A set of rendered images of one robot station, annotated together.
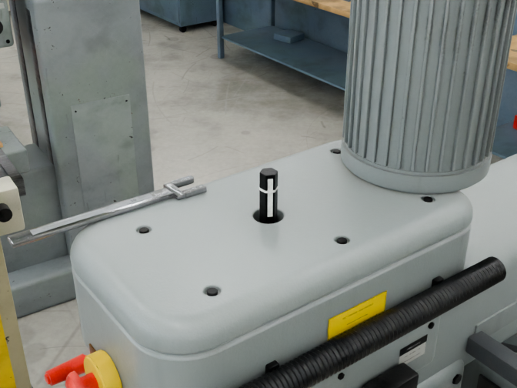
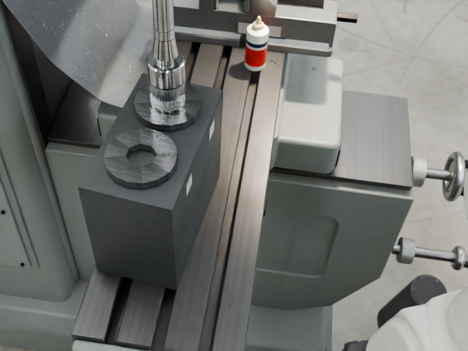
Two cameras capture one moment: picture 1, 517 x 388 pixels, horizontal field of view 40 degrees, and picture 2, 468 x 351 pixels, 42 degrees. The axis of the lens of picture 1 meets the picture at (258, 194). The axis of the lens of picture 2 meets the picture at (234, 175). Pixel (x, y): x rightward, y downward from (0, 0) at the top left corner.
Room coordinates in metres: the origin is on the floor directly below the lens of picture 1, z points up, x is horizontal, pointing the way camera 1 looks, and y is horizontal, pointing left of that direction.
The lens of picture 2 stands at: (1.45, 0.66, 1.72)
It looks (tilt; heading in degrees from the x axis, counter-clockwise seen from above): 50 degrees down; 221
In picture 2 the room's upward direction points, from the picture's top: 4 degrees clockwise
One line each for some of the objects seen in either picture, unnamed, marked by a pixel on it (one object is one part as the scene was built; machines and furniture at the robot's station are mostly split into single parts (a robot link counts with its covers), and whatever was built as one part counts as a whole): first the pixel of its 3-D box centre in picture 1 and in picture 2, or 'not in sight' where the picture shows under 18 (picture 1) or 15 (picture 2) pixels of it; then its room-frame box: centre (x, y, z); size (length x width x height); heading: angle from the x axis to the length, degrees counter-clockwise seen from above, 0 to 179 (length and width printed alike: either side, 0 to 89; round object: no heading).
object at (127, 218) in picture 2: not in sight; (159, 177); (1.11, 0.22, 1.06); 0.22 x 0.12 x 0.20; 29
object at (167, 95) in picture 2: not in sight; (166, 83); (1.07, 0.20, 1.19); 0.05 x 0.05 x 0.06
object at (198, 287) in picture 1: (277, 265); not in sight; (0.74, -0.02, 1.81); 0.47 x 0.26 x 0.16; 126
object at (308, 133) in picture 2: not in sight; (225, 95); (0.73, -0.01, 0.82); 0.50 x 0.35 x 0.12; 126
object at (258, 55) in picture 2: not in sight; (256, 41); (0.74, 0.07, 1.01); 0.04 x 0.04 x 0.11
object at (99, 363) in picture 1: (102, 377); not in sight; (0.59, 0.17, 1.76); 0.06 x 0.02 x 0.06; 36
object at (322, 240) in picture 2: not in sight; (231, 199); (0.71, 0.01, 0.46); 0.80 x 0.30 x 0.60; 126
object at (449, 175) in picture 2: not in sight; (437, 174); (0.43, 0.39, 0.66); 0.16 x 0.12 x 0.12; 126
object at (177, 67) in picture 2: not in sight; (166, 63); (1.07, 0.20, 1.22); 0.05 x 0.05 x 0.01
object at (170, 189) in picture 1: (111, 210); not in sight; (0.73, 0.18, 1.89); 0.24 x 0.04 x 0.01; 125
